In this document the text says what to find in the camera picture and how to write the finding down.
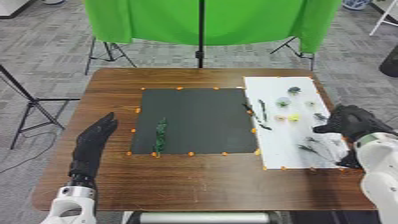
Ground black tripod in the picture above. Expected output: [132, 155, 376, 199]
[0, 64, 83, 151]

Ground dark mat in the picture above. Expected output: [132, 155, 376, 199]
[129, 87, 262, 156]

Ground white stand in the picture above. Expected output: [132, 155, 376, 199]
[369, 0, 398, 37]

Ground pale blue flower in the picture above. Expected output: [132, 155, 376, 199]
[276, 96, 294, 109]

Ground black backdrop stand legs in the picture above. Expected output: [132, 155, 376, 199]
[269, 35, 319, 72]
[83, 35, 139, 76]

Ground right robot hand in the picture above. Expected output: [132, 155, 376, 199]
[312, 104, 398, 143]

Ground white sheet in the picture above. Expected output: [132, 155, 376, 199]
[244, 76, 353, 171]

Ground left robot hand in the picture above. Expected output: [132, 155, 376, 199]
[68, 112, 122, 180]

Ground pale grey bar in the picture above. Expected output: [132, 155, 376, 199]
[122, 211, 282, 224]

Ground green sprig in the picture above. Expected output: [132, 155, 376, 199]
[298, 143, 326, 157]
[152, 116, 171, 158]

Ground black backdrop pole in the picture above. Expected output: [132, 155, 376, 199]
[195, 0, 209, 70]

